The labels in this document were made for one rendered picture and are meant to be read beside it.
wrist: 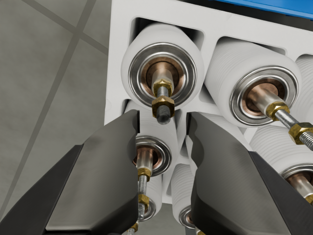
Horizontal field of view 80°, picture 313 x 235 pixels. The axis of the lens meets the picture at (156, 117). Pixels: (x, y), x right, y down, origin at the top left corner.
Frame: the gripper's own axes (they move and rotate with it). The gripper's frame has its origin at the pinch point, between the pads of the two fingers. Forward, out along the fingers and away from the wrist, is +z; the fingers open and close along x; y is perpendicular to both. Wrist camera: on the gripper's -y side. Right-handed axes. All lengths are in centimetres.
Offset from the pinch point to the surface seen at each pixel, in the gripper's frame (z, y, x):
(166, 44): 9.0, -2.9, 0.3
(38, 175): 34, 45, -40
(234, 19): 16.4, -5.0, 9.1
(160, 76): 6.7, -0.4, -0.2
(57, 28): 34.5, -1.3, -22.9
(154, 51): 9.1, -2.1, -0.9
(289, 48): 16.4, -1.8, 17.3
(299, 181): 8.5, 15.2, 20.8
